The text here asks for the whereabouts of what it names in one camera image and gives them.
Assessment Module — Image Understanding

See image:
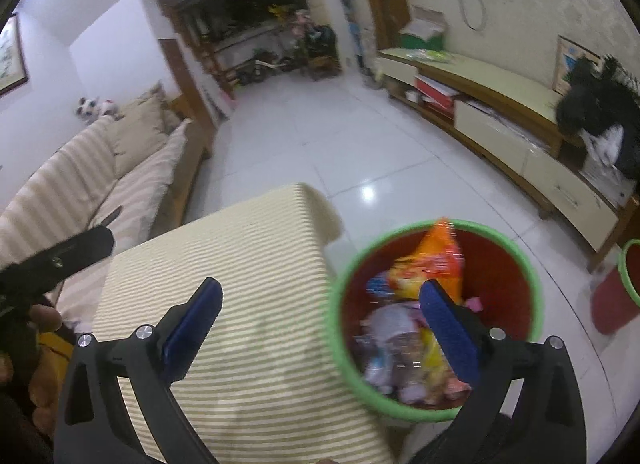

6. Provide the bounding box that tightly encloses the orange plastic wrapper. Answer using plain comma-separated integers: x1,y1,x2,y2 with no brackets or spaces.
387,218,464,305

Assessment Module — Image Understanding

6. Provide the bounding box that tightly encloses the yellow iced tea carton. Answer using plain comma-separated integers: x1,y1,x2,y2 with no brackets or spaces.
420,328,451,386

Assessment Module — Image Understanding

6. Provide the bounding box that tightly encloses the person's left hand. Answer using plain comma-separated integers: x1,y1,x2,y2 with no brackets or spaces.
1,303,62,380

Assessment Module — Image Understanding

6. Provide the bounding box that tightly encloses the brown cardboard box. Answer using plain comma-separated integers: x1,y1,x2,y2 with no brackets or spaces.
28,333,74,438

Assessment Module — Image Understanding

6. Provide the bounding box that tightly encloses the striped beige sofa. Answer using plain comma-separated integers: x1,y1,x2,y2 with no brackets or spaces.
0,82,212,330

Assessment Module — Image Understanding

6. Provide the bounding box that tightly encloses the smartphone on sofa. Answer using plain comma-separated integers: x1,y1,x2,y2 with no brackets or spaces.
99,206,122,228

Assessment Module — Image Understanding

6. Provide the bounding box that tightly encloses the red bin green rim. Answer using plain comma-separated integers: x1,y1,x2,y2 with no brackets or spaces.
324,219,544,423

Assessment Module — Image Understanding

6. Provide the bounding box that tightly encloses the plush toy panda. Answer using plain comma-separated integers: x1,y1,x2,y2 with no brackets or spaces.
76,98,118,124

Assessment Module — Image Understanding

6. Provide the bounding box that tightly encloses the beige cushion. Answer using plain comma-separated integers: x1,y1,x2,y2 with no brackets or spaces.
112,95,168,178

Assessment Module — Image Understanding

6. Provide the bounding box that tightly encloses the wooden TV cabinet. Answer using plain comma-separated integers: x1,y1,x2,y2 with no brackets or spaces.
378,48,639,270

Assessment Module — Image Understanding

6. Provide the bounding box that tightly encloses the white balance bike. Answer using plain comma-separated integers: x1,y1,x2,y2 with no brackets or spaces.
235,57,295,86

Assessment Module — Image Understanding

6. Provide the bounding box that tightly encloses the pile of dark clothes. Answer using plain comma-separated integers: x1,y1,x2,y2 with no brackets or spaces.
555,55,639,181

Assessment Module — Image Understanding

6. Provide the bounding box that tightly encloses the red folder in cabinet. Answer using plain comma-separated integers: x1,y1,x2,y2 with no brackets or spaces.
414,75,460,112

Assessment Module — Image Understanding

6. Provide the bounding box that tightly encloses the colourful board game box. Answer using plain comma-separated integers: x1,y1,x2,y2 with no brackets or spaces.
552,36,602,95

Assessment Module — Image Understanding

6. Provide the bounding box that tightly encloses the wooden chair with bags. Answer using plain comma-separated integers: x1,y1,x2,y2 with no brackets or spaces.
292,10,342,80

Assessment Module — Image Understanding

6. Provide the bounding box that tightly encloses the green cardboard box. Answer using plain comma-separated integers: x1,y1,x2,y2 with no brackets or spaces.
399,5,448,51

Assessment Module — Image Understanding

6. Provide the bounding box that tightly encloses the framed wall picture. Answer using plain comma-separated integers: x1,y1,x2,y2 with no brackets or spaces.
0,13,28,95

